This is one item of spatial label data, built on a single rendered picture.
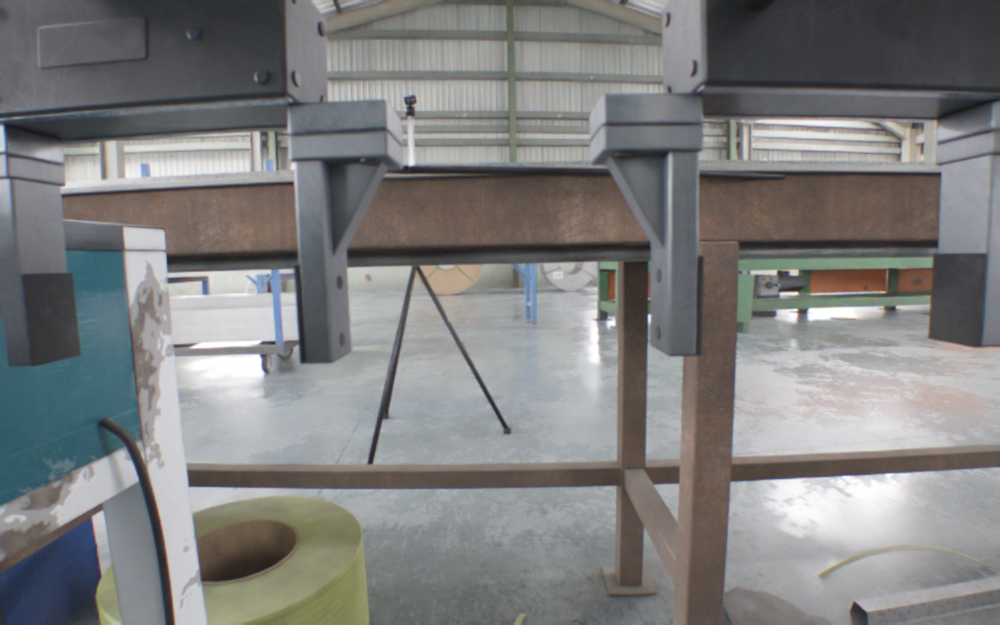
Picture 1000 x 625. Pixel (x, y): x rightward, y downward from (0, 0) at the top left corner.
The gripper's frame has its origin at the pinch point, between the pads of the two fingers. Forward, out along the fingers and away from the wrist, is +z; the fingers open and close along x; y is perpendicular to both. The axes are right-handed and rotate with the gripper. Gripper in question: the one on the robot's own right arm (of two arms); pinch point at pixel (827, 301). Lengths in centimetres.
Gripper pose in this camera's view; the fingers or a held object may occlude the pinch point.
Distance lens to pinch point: 25.2
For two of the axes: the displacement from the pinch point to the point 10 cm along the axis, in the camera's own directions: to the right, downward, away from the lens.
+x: 10.0, -0.2, -0.1
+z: 0.2, 9.9, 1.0
